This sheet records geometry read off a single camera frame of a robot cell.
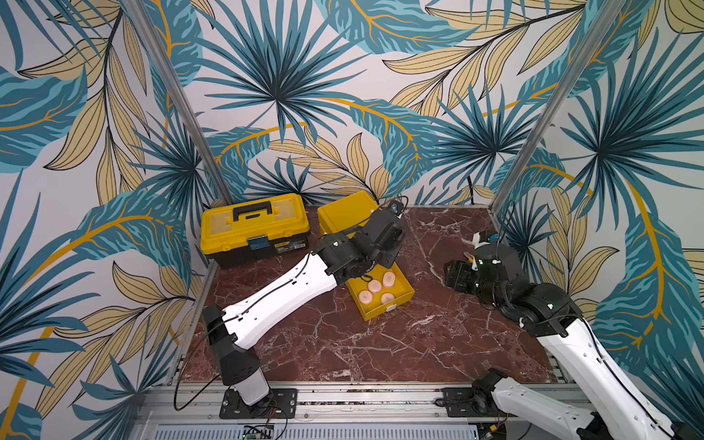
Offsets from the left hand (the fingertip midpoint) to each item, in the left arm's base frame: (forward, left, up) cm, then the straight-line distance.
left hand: (384, 243), depth 70 cm
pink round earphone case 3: (-1, -4, -29) cm, 29 cm away
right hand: (-5, -18, -2) cm, 19 cm away
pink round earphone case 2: (+3, 0, -29) cm, 29 cm away
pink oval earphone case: (+5, -5, -28) cm, 29 cm away
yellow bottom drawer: (+1, -9, -29) cm, 30 cm away
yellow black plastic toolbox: (+14, +47, -15) cm, 51 cm away
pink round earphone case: (-1, +3, -29) cm, 29 cm away
